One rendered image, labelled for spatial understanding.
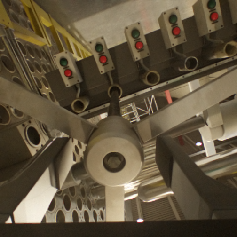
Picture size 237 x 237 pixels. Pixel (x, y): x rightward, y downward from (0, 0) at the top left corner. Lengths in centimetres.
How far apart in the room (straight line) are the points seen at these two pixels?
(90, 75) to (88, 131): 75
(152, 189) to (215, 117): 60
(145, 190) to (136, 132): 80
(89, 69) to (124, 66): 18
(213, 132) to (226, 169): 33
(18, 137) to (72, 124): 140
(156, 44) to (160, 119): 78
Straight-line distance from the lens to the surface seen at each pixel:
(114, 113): 25
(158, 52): 92
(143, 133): 16
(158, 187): 94
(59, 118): 16
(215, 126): 122
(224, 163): 100
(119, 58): 89
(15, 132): 155
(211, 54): 94
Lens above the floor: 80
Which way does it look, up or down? 14 degrees up
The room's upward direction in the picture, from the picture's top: 159 degrees clockwise
